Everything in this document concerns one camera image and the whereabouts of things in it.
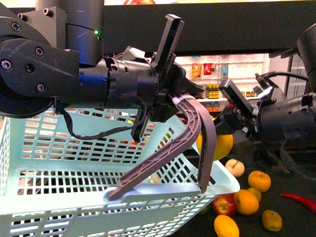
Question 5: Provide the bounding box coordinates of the large light blue basket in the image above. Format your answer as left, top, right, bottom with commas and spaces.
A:
0, 110, 239, 237

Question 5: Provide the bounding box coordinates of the small yellow green fruit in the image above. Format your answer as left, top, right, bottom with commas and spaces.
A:
247, 187, 262, 202

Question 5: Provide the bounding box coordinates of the red apple front tray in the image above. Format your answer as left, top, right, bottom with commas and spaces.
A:
211, 194, 237, 217

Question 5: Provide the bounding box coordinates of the yellow lemon front tray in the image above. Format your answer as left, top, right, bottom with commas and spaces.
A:
214, 215, 239, 237

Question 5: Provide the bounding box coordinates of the brownish yellow fruit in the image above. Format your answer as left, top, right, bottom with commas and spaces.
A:
262, 210, 282, 232

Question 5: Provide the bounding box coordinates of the orange front tray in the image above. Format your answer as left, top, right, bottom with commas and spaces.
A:
233, 190, 259, 215

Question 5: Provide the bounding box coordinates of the yellow apple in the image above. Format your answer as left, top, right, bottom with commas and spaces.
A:
248, 170, 271, 193

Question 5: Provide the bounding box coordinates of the white round pear with stem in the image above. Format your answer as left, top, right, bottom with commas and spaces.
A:
225, 159, 245, 178

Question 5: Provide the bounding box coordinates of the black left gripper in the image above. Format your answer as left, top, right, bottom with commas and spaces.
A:
131, 53, 202, 143

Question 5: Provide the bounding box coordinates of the white condiment shelf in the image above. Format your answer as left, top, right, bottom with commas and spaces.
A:
175, 54, 270, 113

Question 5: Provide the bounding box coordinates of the black cable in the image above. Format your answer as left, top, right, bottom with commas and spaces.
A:
61, 97, 148, 141

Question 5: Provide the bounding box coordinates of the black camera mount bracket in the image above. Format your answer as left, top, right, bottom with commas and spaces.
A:
151, 14, 184, 74

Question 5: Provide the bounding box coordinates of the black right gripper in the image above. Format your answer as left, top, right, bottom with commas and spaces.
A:
215, 79, 272, 147

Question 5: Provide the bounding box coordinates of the red chili pepper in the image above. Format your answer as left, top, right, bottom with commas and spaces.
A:
280, 193, 316, 213

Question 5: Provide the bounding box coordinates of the large yellow lemon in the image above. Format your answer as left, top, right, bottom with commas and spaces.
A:
196, 132, 234, 161

